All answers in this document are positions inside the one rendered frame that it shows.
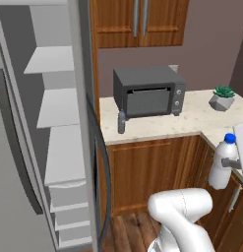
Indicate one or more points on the grey fridge freezer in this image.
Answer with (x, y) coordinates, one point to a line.
(81, 49)

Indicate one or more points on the grey freezer door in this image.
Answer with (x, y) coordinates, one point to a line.
(14, 197)

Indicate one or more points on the white wall socket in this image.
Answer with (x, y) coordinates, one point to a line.
(173, 68)

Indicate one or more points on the wooden base cupboard run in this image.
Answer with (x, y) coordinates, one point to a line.
(224, 216)

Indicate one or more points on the wooden base cupboard door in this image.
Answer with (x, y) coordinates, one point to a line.
(149, 174)

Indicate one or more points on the green succulent in grey pot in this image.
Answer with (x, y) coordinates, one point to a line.
(222, 100)

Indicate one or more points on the white bottle with blue cap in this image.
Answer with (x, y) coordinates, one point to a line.
(221, 174)

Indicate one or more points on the white freezer drawers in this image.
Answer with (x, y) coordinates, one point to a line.
(72, 216)

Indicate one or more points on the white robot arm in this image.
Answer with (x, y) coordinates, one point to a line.
(178, 210)

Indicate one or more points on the white freezer shelf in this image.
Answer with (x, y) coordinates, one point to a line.
(65, 157)
(59, 108)
(52, 60)

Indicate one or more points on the dark grey toaster oven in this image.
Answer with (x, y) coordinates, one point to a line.
(146, 95)

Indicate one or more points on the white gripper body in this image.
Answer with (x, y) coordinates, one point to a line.
(241, 147)

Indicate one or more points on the wooden wall cupboard door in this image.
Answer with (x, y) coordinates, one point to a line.
(165, 19)
(114, 19)

